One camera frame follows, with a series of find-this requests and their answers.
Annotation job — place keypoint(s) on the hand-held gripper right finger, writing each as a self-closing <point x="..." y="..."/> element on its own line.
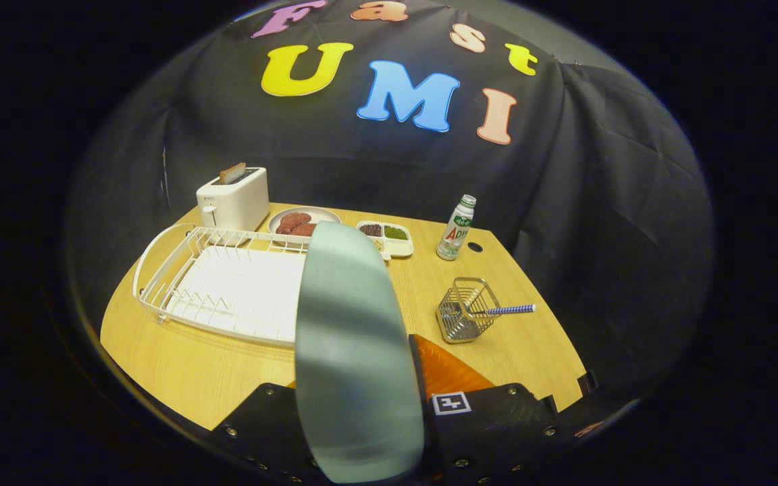
<point x="490" y="432"/>

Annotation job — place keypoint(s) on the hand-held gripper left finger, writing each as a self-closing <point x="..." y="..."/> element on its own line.
<point x="267" y="425"/>

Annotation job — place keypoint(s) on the pale green plate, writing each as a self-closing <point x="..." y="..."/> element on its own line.
<point x="355" y="358"/>

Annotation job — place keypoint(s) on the white plate with meat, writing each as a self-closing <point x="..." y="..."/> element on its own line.
<point x="321" y="214"/>

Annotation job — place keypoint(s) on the black table clamp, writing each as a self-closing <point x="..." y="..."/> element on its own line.
<point x="587" y="383"/>

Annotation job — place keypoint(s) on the red meat patty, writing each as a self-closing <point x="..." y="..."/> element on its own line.
<point x="294" y="219"/>
<point x="304" y="230"/>

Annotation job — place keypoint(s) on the white green drink bottle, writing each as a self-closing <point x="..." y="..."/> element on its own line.
<point x="455" y="233"/>

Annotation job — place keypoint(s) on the white compartment tray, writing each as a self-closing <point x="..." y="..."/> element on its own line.
<point x="399" y="248"/>

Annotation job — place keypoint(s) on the pale grains portion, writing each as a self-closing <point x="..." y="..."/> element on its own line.
<point x="378" y="244"/>

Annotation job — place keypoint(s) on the dark beans portion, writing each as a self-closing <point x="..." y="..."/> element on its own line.
<point x="371" y="230"/>

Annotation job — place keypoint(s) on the green beans portion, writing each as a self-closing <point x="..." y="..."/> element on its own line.
<point x="396" y="232"/>

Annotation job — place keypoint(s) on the white toaster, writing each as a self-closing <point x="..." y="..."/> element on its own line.
<point x="240" y="199"/>

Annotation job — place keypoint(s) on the toast slice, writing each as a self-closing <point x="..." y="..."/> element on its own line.
<point x="232" y="173"/>

